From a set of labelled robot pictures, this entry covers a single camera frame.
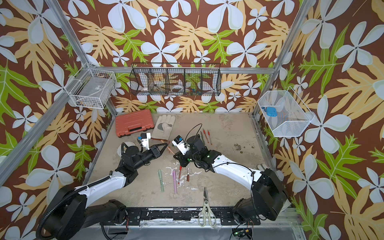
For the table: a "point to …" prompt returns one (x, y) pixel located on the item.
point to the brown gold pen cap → (162, 141)
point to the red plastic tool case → (135, 121)
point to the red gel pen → (180, 168)
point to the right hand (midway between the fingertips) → (174, 155)
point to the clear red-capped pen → (209, 134)
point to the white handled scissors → (212, 219)
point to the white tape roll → (129, 144)
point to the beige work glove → (163, 127)
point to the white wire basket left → (92, 87)
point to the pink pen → (175, 181)
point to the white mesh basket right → (285, 114)
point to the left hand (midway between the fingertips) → (167, 143)
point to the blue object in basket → (271, 111)
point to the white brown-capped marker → (188, 175)
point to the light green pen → (161, 180)
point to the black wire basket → (177, 79)
